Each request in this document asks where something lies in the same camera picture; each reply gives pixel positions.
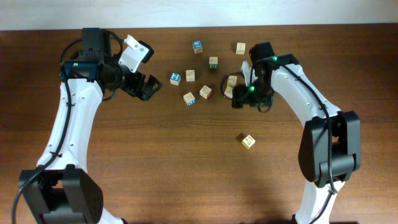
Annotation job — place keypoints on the plain wooden block far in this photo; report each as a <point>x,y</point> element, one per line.
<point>240,48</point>

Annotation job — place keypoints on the wooden block letter H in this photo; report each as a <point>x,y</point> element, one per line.
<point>248,141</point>

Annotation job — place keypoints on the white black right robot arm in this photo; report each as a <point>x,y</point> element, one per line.
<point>330,149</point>

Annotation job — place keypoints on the wooden block green side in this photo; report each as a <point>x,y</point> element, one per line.
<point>213,62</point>

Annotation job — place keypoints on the wooden block blue number 2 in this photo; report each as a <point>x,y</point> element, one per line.
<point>175,78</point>

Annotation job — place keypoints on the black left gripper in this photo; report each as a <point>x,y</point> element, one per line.
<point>134,87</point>

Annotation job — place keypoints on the wooden block snail picture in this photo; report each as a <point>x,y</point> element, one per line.
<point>205,92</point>

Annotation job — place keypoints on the wooden block fox picture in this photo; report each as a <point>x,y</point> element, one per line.
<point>190,75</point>

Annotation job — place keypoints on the blue top wooden block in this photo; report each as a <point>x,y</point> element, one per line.
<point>197,46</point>

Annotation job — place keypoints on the wooden block letter J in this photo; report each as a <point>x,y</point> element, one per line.
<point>228,92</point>

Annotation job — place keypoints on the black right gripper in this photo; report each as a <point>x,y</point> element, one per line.
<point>239,99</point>

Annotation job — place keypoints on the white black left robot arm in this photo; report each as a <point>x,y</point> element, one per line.
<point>59,189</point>

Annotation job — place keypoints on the wooden block letter L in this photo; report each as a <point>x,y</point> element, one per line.
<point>231,81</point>

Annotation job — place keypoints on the wooden block letter M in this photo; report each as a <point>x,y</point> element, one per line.
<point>189,98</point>

